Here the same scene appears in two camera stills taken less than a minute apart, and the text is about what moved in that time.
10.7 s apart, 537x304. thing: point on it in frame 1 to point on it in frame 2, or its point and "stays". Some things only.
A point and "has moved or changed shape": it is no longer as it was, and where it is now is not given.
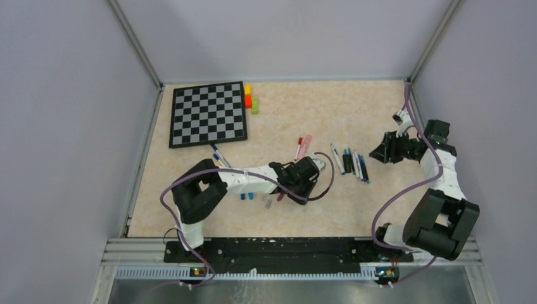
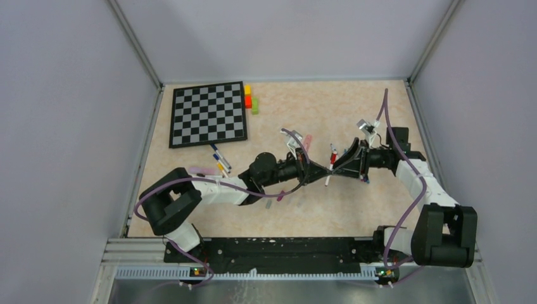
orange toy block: (248, 101) stays
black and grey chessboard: (208, 114) stays
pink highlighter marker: (304, 146) stays
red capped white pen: (300, 140) has moved or changed shape
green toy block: (255, 105) stays
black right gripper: (387, 149) to (358, 163)
